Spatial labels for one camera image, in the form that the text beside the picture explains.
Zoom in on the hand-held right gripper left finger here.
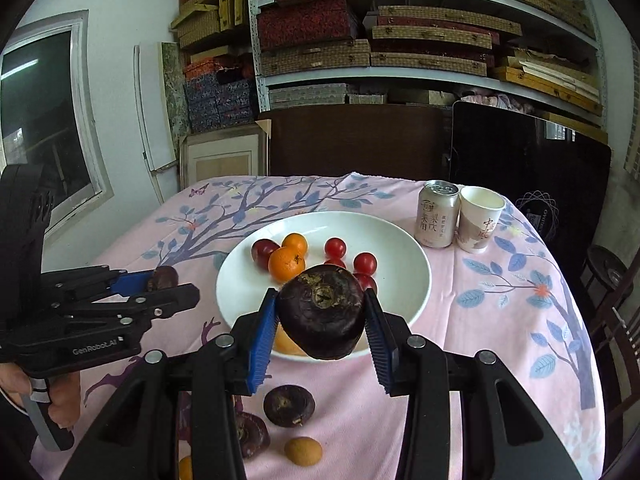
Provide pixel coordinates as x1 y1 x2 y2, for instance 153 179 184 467
59 288 279 480

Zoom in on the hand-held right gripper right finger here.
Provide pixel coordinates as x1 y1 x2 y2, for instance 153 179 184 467
364 290 577 480

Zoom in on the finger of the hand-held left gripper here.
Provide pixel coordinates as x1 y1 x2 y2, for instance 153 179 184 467
89 283 201 330
42 266 156 302

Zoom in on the small dark water chestnut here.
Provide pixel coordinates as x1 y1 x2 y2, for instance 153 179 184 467
148 265 180 292

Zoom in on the large dark water chestnut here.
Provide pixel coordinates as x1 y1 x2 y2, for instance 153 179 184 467
276 266 366 361

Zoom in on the white oval plate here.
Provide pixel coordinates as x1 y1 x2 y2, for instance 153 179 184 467
215 211 432 359

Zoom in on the dark red plum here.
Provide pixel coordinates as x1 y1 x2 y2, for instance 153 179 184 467
251 239 281 272

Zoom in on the small orange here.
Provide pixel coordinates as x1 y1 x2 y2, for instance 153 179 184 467
281 232 308 257

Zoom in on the person's left hand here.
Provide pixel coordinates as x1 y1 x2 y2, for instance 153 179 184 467
0 362 82 430

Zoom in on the pink deer printed tablecloth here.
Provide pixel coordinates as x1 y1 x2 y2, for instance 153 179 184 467
30 172 601 480

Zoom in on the small yellow fruit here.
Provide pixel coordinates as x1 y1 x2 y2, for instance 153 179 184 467
284 436 323 467

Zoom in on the beverage can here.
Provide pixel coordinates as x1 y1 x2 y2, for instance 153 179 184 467
414 180 461 249

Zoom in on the paper cup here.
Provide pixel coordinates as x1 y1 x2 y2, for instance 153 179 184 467
458 186 506 254

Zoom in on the white board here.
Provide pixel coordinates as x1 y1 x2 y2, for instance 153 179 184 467
132 42 178 173

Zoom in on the window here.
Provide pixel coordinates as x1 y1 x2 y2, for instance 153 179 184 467
0 10 113 231

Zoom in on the marbled panel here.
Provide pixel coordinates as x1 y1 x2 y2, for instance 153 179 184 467
160 41 193 138

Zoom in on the stack of blue patterned boxes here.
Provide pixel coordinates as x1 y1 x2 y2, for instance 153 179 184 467
182 57 258 133

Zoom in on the black glossy panel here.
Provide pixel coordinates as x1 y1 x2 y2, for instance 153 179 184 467
447 100 613 281

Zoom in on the dark wooden slatted chair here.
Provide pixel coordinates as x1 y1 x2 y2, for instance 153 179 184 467
582 242 640 461

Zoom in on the pink cloth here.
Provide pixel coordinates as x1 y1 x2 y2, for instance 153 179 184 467
460 91 538 113

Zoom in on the white metal shelf rack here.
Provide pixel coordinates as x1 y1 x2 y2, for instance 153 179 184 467
245 0 608 133

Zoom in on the stack of yellow woven boxes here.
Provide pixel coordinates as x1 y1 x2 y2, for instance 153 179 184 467
171 0 248 51

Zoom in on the stack of woven storage boxes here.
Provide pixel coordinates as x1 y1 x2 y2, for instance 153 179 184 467
255 0 603 116

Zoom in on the wooden picture frame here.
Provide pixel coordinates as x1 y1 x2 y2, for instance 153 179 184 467
179 119 273 193

